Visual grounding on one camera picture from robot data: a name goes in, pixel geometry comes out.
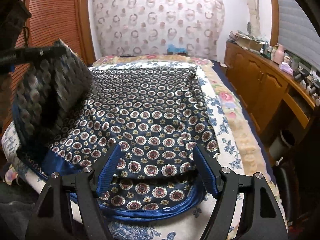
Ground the navy patterned silk garment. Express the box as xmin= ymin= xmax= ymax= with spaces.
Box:
xmin=13 ymin=41 xmax=224 ymax=220

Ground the pink floral bedspread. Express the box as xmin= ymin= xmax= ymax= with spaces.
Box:
xmin=93 ymin=54 xmax=288 ymax=205

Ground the blue floral white blanket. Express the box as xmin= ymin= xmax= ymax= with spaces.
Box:
xmin=2 ymin=58 xmax=244 ymax=239

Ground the wooden sideboard cabinet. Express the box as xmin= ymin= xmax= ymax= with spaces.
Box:
xmin=225 ymin=41 xmax=316 ymax=146

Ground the blue item behind bed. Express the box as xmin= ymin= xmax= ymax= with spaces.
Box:
xmin=167 ymin=44 xmax=188 ymax=56

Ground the circle patterned sheer curtain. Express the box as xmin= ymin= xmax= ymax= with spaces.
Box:
xmin=92 ymin=0 xmax=225 ymax=59

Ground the lilac pouch on cabinet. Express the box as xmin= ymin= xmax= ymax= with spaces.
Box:
xmin=279 ymin=62 xmax=293 ymax=76

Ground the pink thermos jug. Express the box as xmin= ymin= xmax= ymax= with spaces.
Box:
xmin=273 ymin=44 xmax=285 ymax=64

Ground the clutter pile on cabinet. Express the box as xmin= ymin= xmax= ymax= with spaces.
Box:
xmin=229 ymin=31 xmax=267 ymax=51

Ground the grey window roller shutter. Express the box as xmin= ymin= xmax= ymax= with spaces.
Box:
xmin=278 ymin=0 xmax=319 ymax=69

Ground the cream tied curtain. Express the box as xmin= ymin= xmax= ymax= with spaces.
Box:
xmin=247 ymin=0 xmax=261 ymax=37

